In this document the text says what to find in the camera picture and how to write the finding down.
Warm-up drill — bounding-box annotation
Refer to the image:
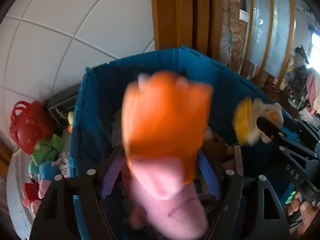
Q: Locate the yellow green duck plush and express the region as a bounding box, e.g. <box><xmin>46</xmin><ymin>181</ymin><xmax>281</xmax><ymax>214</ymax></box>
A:
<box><xmin>67</xmin><ymin>112</ymin><xmax>74</xmax><ymax>133</ymax></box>

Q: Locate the dark green framed box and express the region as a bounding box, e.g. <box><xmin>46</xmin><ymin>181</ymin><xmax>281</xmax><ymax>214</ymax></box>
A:
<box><xmin>43</xmin><ymin>84</ymin><xmax>80</xmax><ymax>129</ymax></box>

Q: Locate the red dressed pig plush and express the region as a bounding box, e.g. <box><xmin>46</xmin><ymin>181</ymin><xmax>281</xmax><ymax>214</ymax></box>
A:
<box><xmin>22</xmin><ymin>179</ymin><xmax>51</xmax><ymax>217</ymax></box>

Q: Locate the teal pig plush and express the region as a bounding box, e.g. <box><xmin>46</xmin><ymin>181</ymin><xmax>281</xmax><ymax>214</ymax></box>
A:
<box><xmin>27</xmin><ymin>160</ymin><xmax>58</xmax><ymax>181</ymax></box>

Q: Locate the person right hand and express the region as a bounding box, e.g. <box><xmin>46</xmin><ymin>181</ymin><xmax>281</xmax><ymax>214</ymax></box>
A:
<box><xmin>287</xmin><ymin>191</ymin><xmax>319</xmax><ymax>237</ymax></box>

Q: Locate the wooden glass partition screen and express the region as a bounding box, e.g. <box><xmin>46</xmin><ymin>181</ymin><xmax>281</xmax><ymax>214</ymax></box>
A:
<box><xmin>244</xmin><ymin>0</ymin><xmax>296</xmax><ymax>88</ymax></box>

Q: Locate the rolled patterned carpet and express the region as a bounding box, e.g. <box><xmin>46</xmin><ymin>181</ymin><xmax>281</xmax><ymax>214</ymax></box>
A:
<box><xmin>219</xmin><ymin>0</ymin><xmax>250</xmax><ymax>74</ymax></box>

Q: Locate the striped grey cloth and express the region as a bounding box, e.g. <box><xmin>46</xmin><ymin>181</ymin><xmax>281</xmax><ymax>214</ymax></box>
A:
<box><xmin>15</xmin><ymin>127</ymin><xmax>73</xmax><ymax>230</ymax></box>

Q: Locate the pink pig plush orange dress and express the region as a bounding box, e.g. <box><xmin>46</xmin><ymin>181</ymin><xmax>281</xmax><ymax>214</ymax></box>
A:
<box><xmin>121</xmin><ymin>71</ymin><xmax>213</xmax><ymax>239</ymax></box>

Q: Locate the blue plastic storage crate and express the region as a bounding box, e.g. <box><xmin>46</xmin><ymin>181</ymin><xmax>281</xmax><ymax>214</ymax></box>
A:
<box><xmin>70</xmin><ymin>46</ymin><xmax>291</xmax><ymax>239</ymax></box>

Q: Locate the red bear-face plastic case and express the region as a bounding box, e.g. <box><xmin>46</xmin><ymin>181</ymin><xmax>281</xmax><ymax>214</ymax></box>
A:
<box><xmin>9</xmin><ymin>101</ymin><xmax>54</xmax><ymax>154</ymax></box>

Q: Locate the green frog plush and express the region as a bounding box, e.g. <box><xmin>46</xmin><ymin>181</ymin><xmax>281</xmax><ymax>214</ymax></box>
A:
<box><xmin>31</xmin><ymin>134</ymin><xmax>64</xmax><ymax>166</ymax></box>

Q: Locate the yellow white chick plush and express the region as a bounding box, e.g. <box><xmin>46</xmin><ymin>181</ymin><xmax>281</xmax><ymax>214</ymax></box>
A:
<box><xmin>233</xmin><ymin>97</ymin><xmax>284</xmax><ymax>146</ymax></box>

